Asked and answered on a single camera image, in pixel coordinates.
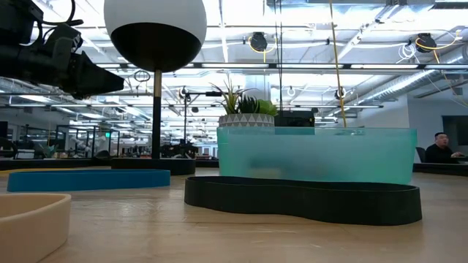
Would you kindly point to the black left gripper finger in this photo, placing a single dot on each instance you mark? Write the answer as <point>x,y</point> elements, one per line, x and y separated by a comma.
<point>109,83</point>
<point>82,80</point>

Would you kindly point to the black framed background workstation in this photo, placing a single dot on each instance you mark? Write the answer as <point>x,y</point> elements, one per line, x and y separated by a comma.
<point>87,142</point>

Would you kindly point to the succulent plant in patterned pot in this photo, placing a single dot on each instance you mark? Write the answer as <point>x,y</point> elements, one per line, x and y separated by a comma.
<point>246,120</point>

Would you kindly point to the black vented equipment box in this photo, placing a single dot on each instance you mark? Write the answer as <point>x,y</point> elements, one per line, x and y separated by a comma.
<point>294,118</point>

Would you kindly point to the black aluminium table frame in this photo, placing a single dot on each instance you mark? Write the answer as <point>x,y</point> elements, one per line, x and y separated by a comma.
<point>442,169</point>

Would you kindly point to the tan wide rubber band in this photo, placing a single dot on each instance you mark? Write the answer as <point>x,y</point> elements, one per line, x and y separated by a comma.
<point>29,226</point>

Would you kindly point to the blue wide rubber band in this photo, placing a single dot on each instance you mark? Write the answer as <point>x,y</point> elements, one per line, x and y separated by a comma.
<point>87,180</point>

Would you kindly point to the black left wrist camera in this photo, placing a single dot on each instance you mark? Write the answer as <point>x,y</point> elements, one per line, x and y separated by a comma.
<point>66,42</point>

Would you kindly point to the black office chair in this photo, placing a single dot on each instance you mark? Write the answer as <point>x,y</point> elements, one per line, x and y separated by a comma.
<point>420,154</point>

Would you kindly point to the dark wall screen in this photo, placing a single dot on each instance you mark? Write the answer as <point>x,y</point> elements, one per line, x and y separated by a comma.
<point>459,128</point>

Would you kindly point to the black wide rubber band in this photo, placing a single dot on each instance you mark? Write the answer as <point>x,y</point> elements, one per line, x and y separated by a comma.
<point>292,201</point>

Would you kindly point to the person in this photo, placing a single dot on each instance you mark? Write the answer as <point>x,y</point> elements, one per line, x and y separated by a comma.
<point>438,151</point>

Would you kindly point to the white globe lamp black base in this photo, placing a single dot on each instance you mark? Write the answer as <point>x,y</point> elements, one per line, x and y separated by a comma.
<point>155,44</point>

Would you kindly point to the teal translucent plastic bin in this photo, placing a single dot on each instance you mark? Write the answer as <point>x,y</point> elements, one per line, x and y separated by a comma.
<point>347,153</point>

